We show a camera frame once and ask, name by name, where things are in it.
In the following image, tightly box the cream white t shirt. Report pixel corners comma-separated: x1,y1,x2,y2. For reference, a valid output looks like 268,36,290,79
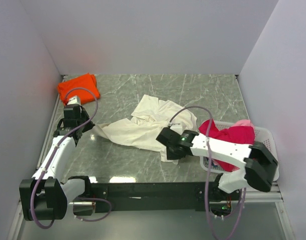
93,94,197,165

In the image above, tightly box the light pink t shirt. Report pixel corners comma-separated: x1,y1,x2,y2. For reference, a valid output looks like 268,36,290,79
233,119,254,128

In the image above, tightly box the white plastic laundry basket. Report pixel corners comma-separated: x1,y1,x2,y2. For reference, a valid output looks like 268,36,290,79
199,120,280,182

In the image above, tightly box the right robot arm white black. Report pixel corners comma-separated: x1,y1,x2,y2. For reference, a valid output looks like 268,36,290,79
156,127,278,200

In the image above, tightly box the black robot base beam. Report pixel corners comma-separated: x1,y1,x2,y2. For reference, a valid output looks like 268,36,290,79
62,181,242,216

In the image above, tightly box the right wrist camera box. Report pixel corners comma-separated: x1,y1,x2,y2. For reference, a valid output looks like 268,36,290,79
169,123,183,134

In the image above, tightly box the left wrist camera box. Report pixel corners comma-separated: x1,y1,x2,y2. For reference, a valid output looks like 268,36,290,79
66,95,81,106

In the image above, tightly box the folded orange t shirt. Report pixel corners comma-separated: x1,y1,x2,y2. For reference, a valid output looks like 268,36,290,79
57,73,100,105

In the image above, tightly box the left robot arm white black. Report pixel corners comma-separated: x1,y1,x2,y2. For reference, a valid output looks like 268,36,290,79
19,103,94,221

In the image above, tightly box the magenta t shirt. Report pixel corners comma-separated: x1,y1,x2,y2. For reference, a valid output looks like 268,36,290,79
198,120,255,172

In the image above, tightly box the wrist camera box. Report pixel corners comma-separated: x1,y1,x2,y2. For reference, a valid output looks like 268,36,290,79
169,123,183,134
66,95,81,106

